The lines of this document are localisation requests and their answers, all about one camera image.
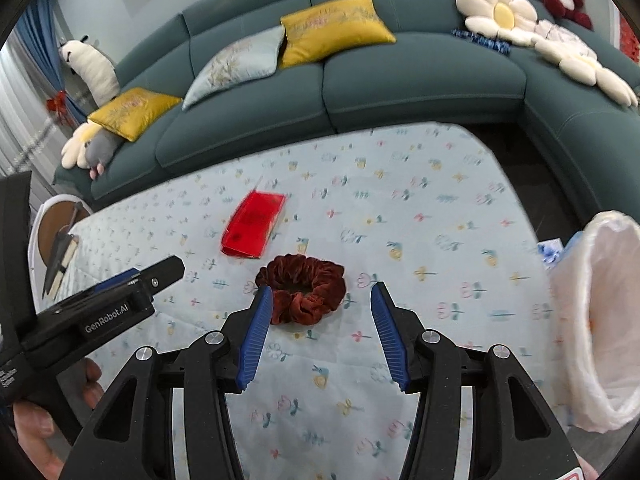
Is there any yellow embroidered cushion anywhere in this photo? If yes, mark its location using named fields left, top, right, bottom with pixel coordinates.
left=280, top=0, right=397, bottom=68
left=87, top=87, right=183, bottom=142

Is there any white stool with wooden seat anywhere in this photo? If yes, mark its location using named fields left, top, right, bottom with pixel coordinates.
left=30, top=195, right=93, bottom=281

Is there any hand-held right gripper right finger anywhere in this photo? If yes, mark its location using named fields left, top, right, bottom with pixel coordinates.
left=370, top=281, right=581, bottom=480

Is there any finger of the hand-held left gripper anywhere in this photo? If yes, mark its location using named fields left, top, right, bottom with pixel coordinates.
left=134, top=255, right=186, bottom=302
left=92, top=268, right=143, bottom=295

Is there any teal sectional sofa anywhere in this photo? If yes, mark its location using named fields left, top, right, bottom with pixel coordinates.
left=52, top=0, right=640, bottom=221

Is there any blue patterned cloth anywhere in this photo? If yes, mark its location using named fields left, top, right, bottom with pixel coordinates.
left=452, top=27, right=511, bottom=56

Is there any brown velvet scrunchie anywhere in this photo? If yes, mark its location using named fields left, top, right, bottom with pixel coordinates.
left=255, top=254, right=347, bottom=326

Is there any floral light blue tablecloth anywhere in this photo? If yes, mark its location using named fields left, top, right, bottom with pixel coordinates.
left=30, top=122, right=571, bottom=480

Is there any blue patterned packet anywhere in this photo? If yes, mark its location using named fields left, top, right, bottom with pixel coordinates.
left=537, top=237, right=568, bottom=267

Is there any light blue embroidered cushion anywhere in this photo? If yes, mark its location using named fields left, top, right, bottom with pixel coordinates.
left=182, top=25, right=286, bottom=111

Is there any white flower cushion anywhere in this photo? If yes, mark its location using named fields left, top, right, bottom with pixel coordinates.
left=456, top=0, right=541, bottom=48
left=532, top=35, right=640, bottom=108

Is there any grey plush mouse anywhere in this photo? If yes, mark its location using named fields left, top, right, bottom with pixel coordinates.
left=85, top=132, right=123, bottom=179

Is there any blue curtain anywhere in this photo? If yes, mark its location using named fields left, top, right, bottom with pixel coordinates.
left=20, top=0, right=88, bottom=126

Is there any person's left hand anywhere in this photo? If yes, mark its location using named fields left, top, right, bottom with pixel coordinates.
left=10, top=359, right=104, bottom=480

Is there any white sheer curtain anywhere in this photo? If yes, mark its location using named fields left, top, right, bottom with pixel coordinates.
left=0, top=45, right=56, bottom=196

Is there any pale patterned cloth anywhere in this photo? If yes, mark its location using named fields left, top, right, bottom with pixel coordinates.
left=535, top=20, right=591, bottom=56

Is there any small white flower plush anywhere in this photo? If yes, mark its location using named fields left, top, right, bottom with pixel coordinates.
left=61, top=122, right=108, bottom=168

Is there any white plastic bag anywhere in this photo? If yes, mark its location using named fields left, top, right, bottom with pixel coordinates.
left=547, top=210, right=640, bottom=433

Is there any white long plush toy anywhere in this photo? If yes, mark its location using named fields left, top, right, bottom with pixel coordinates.
left=57, top=35, right=121, bottom=107

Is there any red wall decoration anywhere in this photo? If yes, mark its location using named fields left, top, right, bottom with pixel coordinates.
left=617, top=12, right=640, bottom=63

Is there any red curtain tie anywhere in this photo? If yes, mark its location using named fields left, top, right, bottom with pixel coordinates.
left=47, top=90, right=76, bottom=123

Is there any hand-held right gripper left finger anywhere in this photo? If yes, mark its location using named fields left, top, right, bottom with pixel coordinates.
left=59, top=285, right=275, bottom=480

